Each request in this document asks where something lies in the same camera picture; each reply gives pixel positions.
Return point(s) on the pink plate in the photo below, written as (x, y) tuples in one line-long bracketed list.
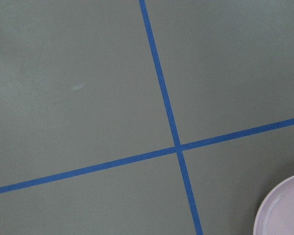
[(275, 215)]

